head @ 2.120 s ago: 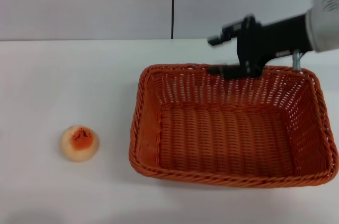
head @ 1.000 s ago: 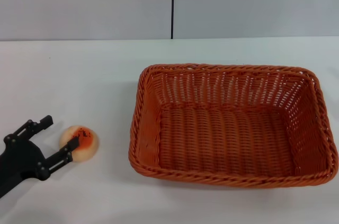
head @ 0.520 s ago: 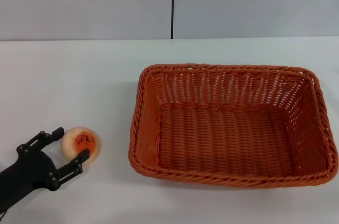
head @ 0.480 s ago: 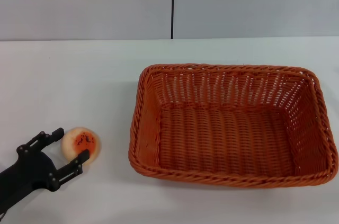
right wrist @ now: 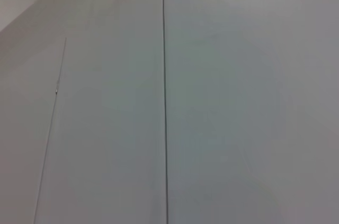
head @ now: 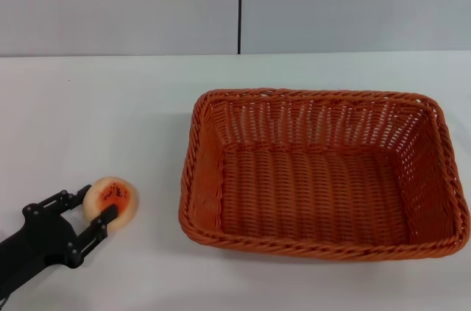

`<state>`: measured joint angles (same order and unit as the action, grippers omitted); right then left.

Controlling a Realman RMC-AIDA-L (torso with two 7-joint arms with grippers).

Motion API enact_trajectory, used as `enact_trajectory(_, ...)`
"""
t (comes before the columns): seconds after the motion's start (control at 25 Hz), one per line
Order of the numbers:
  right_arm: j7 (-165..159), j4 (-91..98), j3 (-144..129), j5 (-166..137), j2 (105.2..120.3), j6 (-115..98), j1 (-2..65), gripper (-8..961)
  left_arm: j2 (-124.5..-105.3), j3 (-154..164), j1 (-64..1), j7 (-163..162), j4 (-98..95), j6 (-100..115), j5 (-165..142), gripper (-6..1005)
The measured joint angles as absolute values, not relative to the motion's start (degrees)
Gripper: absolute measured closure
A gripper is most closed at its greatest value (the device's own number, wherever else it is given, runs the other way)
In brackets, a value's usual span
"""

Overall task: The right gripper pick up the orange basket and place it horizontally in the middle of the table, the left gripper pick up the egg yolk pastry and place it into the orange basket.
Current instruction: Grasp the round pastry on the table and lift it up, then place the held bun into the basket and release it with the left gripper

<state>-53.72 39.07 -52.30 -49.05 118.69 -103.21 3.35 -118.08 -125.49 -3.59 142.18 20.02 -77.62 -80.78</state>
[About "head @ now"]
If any black vertical wall strip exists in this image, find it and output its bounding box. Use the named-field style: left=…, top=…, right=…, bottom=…
left=237, top=0, right=244, bottom=55

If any round bun with orange centre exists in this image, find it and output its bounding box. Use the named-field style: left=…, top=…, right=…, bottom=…
left=82, top=176, right=140, bottom=231

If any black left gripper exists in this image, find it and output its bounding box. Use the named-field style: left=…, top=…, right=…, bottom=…
left=0, top=184, right=119, bottom=290

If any orange woven rectangular basket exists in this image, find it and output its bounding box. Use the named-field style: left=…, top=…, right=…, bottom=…
left=178, top=86, right=471, bottom=262

